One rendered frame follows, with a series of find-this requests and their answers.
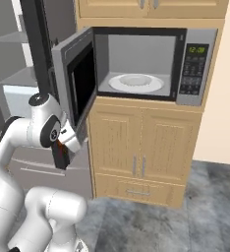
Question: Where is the dark grey fridge door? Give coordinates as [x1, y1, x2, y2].
[20, 0, 60, 99]

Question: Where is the white round microwave plate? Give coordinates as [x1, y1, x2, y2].
[107, 73, 166, 95]

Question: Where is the light wood drawer front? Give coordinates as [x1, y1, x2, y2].
[94, 172, 187, 209]

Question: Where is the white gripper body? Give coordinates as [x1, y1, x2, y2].
[57, 126, 84, 155]

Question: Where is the grey fridge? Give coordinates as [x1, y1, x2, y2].
[0, 0, 95, 200]

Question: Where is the grey freezer drawer handle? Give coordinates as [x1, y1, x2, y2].
[20, 166, 67, 178]

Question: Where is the silver microwave oven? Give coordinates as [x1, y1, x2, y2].
[92, 27, 219, 107]

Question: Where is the silver drawer handle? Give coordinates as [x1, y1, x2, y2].
[125, 188, 151, 197]

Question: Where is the light wood cupboard door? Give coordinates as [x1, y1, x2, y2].
[141, 112, 202, 185]
[87, 108, 144, 179]
[148, 0, 230, 20]
[78, 0, 150, 19]

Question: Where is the silver microwave door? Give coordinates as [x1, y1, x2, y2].
[50, 27, 98, 145]

